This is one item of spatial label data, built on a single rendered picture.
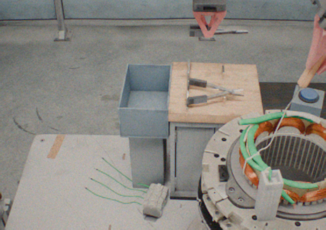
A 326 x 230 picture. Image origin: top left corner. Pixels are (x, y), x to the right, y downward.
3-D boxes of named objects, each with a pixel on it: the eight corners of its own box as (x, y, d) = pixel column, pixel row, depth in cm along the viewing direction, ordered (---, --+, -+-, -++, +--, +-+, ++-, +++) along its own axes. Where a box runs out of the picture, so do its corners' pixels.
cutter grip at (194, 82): (188, 85, 104) (188, 79, 103) (189, 82, 104) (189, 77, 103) (206, 88, 103) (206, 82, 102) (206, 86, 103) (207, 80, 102)
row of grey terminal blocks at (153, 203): (158, 223, 112) (158, 212, 109) (140, 218, 113) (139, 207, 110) (170, 193, 119) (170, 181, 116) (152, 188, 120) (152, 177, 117)
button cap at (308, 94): (316, 102, 106) (316, 99, 105) (298, 99, 107) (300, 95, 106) (318, 92, 109) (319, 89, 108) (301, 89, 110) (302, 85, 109)
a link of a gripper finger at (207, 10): (192, 42, 99) (192, 3, 93) (192, 25, 104) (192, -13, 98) (224, 43, 98) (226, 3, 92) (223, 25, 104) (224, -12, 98)
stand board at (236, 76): (168, 121, 100) (167, 113, 99) (172, 70, 115) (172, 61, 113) (262, 124, 99) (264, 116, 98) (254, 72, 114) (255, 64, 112)
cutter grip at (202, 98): (188, 105, 99) (188, 99, 98) (187, 102, 99) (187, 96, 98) (207, 102, 99) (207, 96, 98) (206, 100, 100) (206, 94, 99)
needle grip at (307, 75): (301, 88, 70) (321, 56, 67) (294, 81, 71) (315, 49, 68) (308, 88, 71) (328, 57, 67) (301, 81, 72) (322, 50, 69)
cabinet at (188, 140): (169, 200, 117) (169, 121, 101) (173, 147, 132) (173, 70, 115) (247, 202, 116) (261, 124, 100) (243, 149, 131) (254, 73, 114)
